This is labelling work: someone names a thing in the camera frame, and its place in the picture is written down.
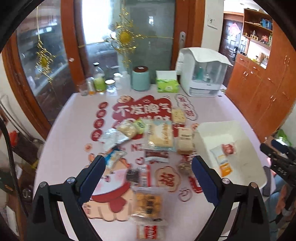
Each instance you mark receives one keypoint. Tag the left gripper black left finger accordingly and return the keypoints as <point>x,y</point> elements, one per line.
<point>45,221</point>

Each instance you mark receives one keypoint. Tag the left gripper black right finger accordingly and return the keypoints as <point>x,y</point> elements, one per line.
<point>250,222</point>

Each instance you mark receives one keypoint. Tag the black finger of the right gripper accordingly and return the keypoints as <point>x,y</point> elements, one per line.
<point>282,148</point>
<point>271,151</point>

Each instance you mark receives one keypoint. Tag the white orange snack bar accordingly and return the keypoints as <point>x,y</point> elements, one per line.
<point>220,155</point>

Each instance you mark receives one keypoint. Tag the brown nut candy packet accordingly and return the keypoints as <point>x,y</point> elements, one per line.
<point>185,168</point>

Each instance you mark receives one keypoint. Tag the beige sandwich biscuit packet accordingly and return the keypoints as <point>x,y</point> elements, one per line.
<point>185,140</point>

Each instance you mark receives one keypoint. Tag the blue white biscuit packet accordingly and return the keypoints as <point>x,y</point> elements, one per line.
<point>113,157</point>

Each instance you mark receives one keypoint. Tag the dark chocolate cookie packet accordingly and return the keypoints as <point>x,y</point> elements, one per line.
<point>133,175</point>

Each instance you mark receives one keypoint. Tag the red white wafer packet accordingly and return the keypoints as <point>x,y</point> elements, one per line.
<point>153,232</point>

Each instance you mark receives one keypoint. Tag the fried snack clear bag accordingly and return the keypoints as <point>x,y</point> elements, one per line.
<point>148,205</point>

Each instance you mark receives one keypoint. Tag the square soda cracker packet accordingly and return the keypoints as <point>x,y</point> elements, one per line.
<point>178,116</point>

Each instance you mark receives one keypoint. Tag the silver foil snack packet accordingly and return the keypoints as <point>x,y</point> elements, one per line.
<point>111,138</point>

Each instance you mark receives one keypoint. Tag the dark red snack packet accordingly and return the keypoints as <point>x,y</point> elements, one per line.
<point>156,156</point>

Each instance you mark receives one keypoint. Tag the large yellow cake packet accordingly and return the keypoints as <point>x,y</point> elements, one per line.
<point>158,135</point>

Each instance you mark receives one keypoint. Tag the yellow cracker packet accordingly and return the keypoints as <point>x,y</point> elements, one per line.
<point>128,128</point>

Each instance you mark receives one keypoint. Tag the green small snack packet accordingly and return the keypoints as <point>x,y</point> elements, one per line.
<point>140,125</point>

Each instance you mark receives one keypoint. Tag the white plastic storage bin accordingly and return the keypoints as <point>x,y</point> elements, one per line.
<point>245,163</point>

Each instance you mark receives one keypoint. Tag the orange wooden cabinet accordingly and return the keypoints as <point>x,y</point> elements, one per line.
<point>262,83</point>

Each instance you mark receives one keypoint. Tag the red lidded glass jar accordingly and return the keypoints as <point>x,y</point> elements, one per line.
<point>14,138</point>

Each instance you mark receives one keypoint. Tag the pink printed tablecloth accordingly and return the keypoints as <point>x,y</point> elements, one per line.
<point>74,141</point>

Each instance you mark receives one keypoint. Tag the white desktop cup cabinet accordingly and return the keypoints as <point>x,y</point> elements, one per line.
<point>201,70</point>

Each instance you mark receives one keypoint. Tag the green tissue pack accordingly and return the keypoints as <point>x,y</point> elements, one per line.
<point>166,81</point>

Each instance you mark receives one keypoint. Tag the clear drinking glass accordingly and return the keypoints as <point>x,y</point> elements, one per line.
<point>83,89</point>

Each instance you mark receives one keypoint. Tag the silver orange tin can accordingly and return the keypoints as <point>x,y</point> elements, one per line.
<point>90,85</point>

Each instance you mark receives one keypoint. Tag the glass bottle green label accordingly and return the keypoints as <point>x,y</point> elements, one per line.
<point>99,78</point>

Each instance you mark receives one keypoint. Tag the small glass jar white lid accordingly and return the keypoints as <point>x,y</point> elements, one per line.
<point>110,85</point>

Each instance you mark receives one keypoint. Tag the teal canister brown lid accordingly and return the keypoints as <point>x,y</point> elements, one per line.
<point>140,78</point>

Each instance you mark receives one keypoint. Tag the white pill bottle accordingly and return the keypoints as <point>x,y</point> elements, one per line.
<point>117,79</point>

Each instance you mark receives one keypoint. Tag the white squeeze bottle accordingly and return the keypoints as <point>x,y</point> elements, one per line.
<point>125,80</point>

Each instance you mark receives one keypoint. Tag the wooden glass sliding door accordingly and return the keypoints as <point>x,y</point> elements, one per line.
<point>53,50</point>

